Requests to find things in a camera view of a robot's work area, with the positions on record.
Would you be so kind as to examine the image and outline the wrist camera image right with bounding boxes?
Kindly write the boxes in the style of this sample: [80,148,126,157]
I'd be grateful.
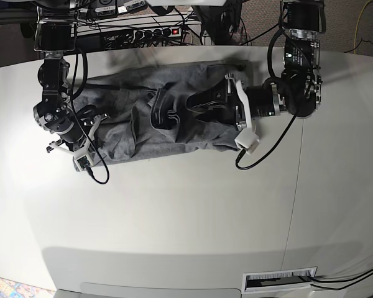
[234,129,260,155]

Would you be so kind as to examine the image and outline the yellow cable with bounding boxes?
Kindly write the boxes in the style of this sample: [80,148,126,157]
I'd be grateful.
[344,0,373,54]

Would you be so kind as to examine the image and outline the table cable grommet box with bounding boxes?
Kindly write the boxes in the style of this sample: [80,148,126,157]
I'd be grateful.
[241,267,318,294]

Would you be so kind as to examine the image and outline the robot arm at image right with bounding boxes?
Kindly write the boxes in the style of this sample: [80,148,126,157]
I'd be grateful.
[186,1,326,130]

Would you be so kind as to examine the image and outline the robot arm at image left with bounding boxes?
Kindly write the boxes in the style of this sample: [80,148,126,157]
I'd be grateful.
[33,1,107,166]

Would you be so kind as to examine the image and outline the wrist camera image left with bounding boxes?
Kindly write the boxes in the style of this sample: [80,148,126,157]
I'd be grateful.
[73,152,94,171]

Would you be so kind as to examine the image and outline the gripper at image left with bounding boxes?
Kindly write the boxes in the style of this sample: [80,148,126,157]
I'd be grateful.
[46,113,109,157]

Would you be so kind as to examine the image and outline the black power strip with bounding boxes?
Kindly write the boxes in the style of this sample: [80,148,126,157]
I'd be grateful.
[103,27,183,49]

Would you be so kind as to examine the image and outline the white equipment shelf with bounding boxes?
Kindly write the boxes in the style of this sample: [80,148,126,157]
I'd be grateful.
[77,13,201,36]

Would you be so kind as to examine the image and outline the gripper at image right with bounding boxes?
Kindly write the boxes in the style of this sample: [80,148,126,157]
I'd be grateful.
[186,73,280,135]

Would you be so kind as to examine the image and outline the black cables at table edge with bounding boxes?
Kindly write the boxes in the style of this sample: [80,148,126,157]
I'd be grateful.
[309,264,373,291]

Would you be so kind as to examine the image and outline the grey T-shirt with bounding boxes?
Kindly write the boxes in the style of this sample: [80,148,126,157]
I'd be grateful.
[74,62,239,165]

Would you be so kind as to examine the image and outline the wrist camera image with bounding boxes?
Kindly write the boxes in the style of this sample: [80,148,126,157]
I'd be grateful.
[234,129,260,155]
[73,152,94,171]

